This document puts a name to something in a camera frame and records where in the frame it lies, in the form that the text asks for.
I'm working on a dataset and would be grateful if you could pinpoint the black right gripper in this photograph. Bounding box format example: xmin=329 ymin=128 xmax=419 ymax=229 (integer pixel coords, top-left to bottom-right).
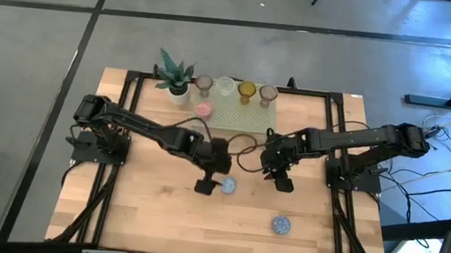
xmin=259 ymin=128 xmax=303 ymax=193

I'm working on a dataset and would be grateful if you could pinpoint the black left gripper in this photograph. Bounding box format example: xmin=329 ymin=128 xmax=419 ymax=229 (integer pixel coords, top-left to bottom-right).
xmin=193 ymin=136 xmax=237 ymax=198

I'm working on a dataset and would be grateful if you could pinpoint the blue speckled coaster disc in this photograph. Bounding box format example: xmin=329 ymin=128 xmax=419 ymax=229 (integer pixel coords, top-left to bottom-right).
xmin=219 ymin=175 xmax=239 ymax=196

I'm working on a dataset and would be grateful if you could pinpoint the pink glass candle holder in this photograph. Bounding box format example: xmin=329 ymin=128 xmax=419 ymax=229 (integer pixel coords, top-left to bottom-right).
xmin=257 ymin=83 xmax=280 ymax=109

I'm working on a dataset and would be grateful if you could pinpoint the amber glass candle holder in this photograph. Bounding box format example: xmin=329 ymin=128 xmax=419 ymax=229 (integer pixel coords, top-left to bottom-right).
xmin=236 ymin=79 xmax=258 ymax=106

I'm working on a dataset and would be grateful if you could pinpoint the clear glass candle holder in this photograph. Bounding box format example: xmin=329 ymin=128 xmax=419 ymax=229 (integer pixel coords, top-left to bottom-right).
xmin=214 ymin=75 xmax=237 ymax=98

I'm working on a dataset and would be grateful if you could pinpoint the purple-grey glass candle holder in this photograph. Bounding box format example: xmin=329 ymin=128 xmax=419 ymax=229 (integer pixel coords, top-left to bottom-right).
xmin=193 ymin=73 xmax=215 ymax=100

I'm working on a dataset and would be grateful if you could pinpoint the green perforated metal shelf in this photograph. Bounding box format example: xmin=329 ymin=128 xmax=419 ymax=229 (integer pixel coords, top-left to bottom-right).
xmin=191 ymin=77 xmax=280 ymax=135

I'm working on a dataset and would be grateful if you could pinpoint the green plant in white pot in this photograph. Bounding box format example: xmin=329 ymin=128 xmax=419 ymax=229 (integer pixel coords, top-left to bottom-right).
xmin=152 ymin=47 xmax=197 ymax=107

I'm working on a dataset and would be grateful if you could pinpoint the black desk foot beam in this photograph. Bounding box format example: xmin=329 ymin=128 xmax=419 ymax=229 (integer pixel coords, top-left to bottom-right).
xmin=378 ymin=209 xmax=451 ymax=248

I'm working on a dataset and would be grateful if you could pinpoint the black desk leg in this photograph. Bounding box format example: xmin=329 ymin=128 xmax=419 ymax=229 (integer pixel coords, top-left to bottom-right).
xmin=403 ymin=68 xmax=451 ymax=110

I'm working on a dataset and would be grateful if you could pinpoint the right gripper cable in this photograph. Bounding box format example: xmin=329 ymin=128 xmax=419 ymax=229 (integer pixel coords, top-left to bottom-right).
xmin=225 ymin=131 xmax=269 ymax=175

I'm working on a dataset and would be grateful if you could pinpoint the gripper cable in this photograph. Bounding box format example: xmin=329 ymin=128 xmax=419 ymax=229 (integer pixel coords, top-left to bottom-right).
xmin=166 ymin=114 xmax=214 ymax=143
xmin=225 ymin=131 xmax=269 ymax=175

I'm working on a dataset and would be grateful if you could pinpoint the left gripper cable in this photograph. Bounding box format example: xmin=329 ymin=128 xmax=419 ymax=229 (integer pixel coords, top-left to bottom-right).
xmin=166 ymin=114 xmax=214 ymax=143

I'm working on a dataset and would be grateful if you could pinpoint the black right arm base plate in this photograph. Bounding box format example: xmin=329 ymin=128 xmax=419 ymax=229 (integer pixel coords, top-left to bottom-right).
xmin=323 ymin=158 xmax=384 ymax=194

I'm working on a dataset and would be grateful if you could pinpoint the black aluminium table frame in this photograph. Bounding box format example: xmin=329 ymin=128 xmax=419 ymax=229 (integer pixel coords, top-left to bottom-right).
xmin=49 ymin=57 xmax=404 ymax=253

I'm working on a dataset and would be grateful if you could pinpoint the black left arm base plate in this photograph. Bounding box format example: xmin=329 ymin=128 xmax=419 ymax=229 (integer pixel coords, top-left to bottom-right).
xmin=69 ymin=129 xmax=131 ymax=167

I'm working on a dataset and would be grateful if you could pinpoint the black floor cable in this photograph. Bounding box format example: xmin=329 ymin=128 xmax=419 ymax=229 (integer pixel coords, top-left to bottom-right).
xmin=376 ymin=123 xmax=451 ymax=229

